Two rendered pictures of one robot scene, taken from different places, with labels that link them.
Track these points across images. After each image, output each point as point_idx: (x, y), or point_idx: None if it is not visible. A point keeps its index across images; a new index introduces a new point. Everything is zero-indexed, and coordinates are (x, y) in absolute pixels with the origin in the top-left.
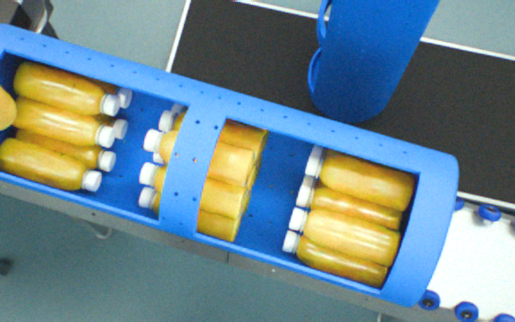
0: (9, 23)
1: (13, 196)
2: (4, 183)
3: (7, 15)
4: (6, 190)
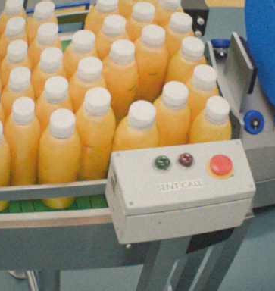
0: (206, 5)
1: None
2: None
3: (200, 1)
4: None
